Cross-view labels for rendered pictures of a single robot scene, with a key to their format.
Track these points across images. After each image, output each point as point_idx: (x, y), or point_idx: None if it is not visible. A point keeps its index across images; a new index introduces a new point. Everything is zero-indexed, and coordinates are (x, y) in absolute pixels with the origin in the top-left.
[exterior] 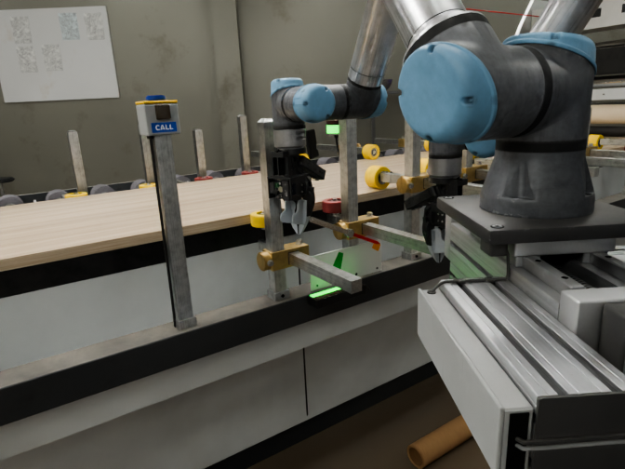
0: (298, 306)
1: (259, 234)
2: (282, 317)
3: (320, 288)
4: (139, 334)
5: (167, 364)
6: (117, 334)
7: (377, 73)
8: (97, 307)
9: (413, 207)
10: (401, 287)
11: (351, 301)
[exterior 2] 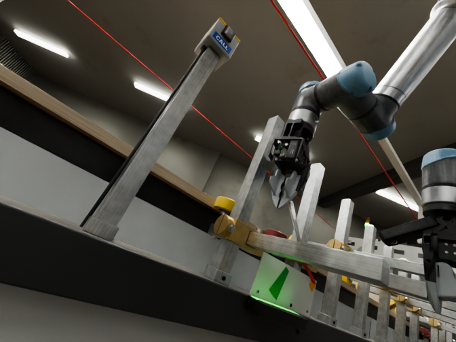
0: (234, 303)
1: (209, 226)
2: (212, 307)
3: (258, 298)
4: (21, 203)
5: (11, 271)
6: None
7: (406, 91)
8: (13, 178)
9: (395, 237)
10: None
11: (280, 338)
